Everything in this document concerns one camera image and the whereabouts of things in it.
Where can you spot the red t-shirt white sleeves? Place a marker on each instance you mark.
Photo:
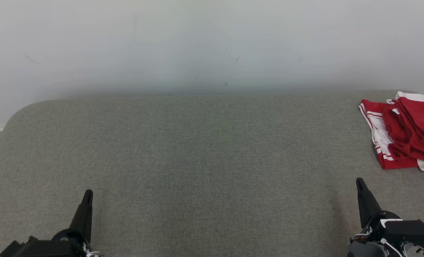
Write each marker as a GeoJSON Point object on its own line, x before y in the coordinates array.
{"type": "Point", "coordinates": [376, 132]}

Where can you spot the red shorts white stripes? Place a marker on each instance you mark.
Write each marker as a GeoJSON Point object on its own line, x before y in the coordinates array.
{"type": "Point", "coordinates": [419, 121]}

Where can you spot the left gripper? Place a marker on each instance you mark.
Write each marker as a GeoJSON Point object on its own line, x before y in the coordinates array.
{"type": "Point", "coordinates": [48, 248]}

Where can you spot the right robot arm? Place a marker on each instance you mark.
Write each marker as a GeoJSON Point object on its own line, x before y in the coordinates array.
{"type": "Point", "coordinates": [362, 250]}

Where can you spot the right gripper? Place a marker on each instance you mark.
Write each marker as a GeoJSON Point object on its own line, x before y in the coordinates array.
{"type": "Point", "coordinates": [412, 232]}

